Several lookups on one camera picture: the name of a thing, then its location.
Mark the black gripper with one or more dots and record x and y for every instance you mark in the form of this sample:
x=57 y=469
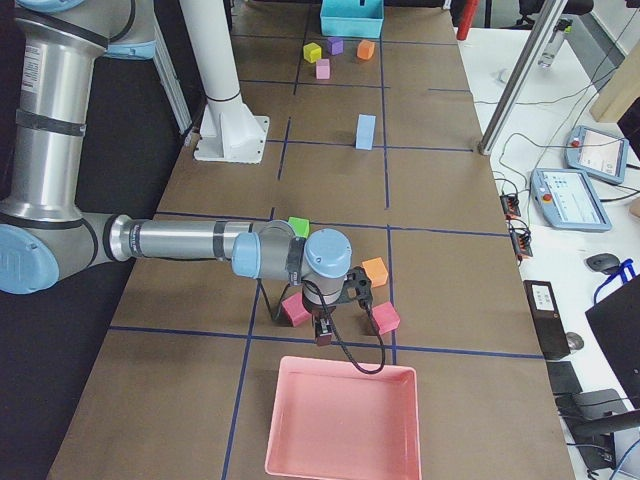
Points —
x=317 y=313

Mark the crimson foam block near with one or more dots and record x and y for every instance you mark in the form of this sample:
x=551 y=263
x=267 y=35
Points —
x=295 y=311

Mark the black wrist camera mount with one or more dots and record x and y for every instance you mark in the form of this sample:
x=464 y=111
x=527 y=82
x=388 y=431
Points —
x=357 y=288

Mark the far teach pendant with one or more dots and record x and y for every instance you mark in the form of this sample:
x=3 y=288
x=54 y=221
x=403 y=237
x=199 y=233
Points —
x=601 y=155

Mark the teal plastic bin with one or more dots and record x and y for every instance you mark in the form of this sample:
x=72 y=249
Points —
x=352 y=18

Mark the crimson foam block far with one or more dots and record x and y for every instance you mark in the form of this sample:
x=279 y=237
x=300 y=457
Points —
x=386 y=318

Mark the pink plastic tray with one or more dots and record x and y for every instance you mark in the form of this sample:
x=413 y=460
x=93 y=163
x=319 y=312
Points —
x=331 y=421

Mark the purple foam block left side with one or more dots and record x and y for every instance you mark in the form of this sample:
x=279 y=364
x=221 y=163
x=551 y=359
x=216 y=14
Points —
x=335 y=45

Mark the orange foam block left side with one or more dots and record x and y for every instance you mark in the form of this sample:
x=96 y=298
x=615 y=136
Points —
x=366 y=50

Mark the blue foam block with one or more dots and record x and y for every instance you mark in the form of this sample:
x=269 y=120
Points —
x=364 y=140
x=366 y=125

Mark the orange foam block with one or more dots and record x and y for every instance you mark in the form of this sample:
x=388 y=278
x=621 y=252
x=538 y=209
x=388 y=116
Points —
x=376 y=271
x=366 y=50

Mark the yellow foam block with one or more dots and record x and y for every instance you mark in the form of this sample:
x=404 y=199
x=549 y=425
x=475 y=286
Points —
x=312 y=52

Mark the black power supply box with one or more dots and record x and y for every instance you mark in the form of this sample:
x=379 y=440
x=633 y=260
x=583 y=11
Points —
x=546 y=319

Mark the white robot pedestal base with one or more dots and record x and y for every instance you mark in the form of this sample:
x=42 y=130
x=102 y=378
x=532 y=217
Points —
x=229 y=131

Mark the orange foam block right side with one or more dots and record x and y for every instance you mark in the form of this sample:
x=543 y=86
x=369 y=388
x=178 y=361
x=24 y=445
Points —
x=376 y=271

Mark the aluminium frame post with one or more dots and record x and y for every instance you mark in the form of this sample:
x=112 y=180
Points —
x=537 y=40

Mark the near teach pendant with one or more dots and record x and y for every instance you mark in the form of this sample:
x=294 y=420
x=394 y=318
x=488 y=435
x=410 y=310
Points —
x=568 y=201

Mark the teach pendant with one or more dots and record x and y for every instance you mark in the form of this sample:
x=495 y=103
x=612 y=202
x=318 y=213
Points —
x=568 y=201
x=601 y=155

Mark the pink foam block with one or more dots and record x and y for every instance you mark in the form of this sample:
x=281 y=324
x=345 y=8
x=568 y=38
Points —
x=323 y=69

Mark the green foam block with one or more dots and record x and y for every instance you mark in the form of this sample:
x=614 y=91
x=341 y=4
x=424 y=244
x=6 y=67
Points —
x=300 y=226

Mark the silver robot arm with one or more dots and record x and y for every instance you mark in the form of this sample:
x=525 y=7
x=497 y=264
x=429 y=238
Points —
x=45 y=237

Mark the black computer mouse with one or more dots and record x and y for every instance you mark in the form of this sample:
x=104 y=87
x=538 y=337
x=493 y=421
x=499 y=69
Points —
x=605 y=263

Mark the crimson foam block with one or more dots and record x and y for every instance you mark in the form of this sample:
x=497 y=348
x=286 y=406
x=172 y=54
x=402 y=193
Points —
x=386 y=318
x=295 y=311

